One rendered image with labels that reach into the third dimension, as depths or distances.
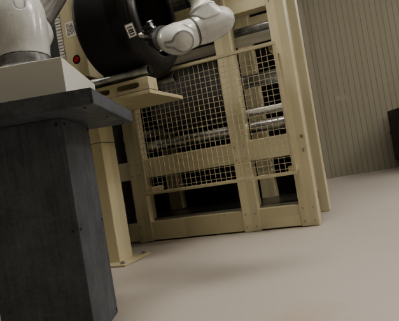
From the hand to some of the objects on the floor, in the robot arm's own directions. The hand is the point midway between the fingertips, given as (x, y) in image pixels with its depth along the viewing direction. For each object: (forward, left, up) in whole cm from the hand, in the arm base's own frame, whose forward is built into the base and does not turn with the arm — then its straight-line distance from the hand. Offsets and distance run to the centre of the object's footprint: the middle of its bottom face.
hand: (144, 34), depth 186 cm
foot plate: (+59, +30, -96) cm, 117 cm away
